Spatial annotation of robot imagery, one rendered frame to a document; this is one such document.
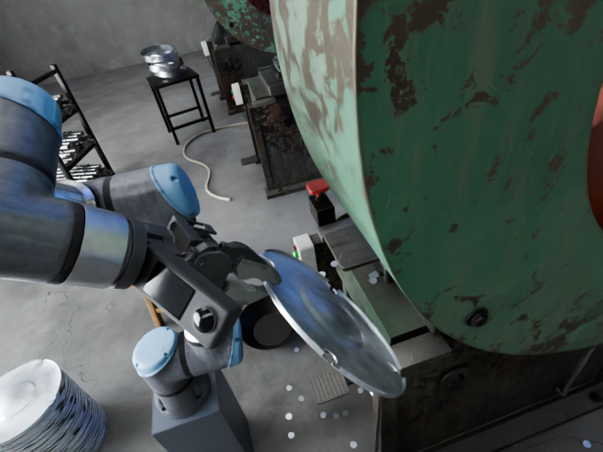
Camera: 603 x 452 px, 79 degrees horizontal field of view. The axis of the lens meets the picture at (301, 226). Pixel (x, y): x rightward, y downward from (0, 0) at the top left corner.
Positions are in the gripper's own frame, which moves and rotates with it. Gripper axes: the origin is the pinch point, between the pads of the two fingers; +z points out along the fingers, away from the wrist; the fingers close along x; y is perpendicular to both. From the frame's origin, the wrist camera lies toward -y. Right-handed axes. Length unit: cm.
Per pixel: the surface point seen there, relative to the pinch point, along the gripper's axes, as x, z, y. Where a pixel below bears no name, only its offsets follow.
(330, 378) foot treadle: 47, 77, 26
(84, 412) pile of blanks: 102, 22, 72
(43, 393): 94, 7, 75
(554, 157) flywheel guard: -25.3, -5.9, -22.5
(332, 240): -1.3, 37.9, 25.8
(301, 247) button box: 9, 49, 44
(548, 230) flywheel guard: -21.5, 0.5, -23.1
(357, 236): -5.3, 41.9, 22.7
